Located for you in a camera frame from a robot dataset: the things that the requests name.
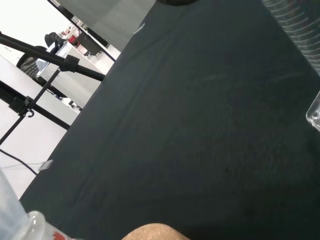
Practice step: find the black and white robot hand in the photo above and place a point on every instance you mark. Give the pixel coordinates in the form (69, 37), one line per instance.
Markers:
(178, 1)

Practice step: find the clear cloth clip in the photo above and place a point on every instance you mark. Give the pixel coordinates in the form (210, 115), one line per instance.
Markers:
(45, 165)
(139, 28)

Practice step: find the black bench cloth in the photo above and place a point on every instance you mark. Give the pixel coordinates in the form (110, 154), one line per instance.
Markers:
(187, 120)

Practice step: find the black tripod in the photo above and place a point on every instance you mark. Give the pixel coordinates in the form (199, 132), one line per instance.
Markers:
(71, 64)

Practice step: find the person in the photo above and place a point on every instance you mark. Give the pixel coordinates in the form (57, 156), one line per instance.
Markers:
(28, 67)

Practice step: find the clear round-bottom flask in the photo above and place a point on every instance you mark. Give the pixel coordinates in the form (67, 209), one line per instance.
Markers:
(37, 226)

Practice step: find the translucent plastic funnel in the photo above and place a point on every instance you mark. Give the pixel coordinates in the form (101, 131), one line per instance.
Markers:
(10, 207)

